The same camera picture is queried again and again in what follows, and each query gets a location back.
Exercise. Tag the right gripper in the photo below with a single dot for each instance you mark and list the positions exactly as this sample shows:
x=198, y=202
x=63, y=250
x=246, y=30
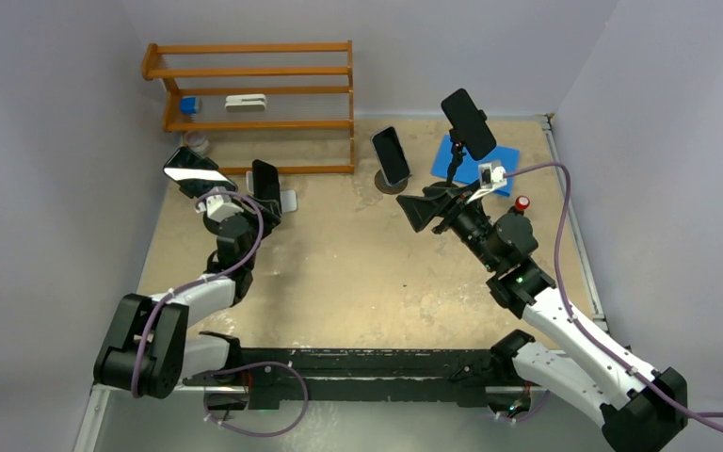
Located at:
x=421, y=210

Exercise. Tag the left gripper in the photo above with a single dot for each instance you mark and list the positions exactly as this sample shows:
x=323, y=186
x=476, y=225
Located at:
x=268, y=218

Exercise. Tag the black phone from silver stand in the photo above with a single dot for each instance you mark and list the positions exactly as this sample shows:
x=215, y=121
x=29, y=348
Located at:
x=266, y=187

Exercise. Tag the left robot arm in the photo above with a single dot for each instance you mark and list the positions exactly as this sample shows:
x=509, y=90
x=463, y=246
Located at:
x=146, y=350

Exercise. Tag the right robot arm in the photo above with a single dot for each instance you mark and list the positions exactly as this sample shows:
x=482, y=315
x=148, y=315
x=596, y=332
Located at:
x=628, y=399

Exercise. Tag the silver folding phone stand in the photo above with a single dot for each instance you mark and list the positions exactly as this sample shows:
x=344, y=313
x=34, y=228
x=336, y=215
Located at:
x=288, y=197

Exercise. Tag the black tall round-base stand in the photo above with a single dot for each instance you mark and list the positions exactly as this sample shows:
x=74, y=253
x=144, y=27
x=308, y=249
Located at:
x=458, y=153

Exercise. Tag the phone on wooden puck stand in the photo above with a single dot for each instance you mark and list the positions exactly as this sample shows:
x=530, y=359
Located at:
x=391, y=155

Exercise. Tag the phone on tall stand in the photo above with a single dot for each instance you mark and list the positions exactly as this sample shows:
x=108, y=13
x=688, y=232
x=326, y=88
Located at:
x=469, y=124

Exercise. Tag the red black button knob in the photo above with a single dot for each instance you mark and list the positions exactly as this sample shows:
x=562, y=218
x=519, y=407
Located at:
x=520, y=205

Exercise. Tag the small clear plastic jar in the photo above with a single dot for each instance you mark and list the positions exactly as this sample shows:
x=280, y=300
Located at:
x=196, y=141

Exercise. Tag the white flat device on rack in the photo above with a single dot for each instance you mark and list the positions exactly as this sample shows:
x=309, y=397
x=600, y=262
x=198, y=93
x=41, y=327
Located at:
x=245, y=102

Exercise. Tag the blue white small box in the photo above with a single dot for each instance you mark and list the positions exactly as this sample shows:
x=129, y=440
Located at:
x=190, y=105

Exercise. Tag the orange wooden rack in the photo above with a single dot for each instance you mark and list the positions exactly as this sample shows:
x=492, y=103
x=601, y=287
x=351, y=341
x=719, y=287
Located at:
x=154, y=66

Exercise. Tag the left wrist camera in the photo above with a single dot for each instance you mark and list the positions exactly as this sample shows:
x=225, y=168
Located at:
x=218, y=207

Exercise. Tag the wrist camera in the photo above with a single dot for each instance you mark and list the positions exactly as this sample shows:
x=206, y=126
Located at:
x=491, y=177
x=218, y=207

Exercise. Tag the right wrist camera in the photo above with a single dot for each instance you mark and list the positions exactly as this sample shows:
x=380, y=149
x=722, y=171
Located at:
x=491, y=177

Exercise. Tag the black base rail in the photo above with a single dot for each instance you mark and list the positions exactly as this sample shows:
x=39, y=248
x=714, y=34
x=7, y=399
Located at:
x=469, y=378

